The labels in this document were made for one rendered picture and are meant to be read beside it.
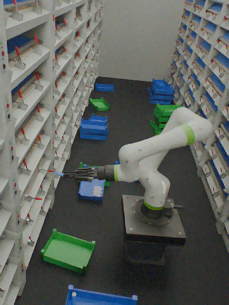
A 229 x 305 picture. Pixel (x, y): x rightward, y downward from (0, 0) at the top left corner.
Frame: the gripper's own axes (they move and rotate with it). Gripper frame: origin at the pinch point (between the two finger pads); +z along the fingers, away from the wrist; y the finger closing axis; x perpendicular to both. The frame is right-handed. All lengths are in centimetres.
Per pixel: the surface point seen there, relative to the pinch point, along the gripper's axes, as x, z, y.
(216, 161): -48, -103, 78
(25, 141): 30.7, 14.2, -13.4
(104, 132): -51, -3, 149
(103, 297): -29, -20, -54
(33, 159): 11.0, 19.4, 0.4
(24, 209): -7.6, 22.6, -20.2
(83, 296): -29, -11, -54
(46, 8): 84, 3, 30
